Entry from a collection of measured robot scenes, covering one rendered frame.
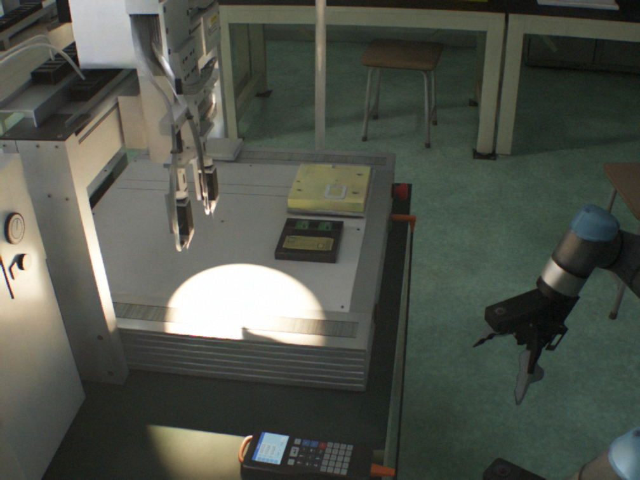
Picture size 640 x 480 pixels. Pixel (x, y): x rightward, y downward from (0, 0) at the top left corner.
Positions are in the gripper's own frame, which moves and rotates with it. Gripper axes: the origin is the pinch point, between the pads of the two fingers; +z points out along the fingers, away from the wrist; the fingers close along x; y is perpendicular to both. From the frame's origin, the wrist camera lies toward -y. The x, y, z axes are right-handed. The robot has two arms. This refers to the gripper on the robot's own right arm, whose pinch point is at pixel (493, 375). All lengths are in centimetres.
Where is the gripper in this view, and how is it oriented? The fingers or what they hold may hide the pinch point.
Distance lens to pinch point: 135.9
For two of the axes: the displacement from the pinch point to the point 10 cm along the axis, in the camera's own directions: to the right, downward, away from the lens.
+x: -3.7, -5.6, 7.4
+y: 8.4, 1.4, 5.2
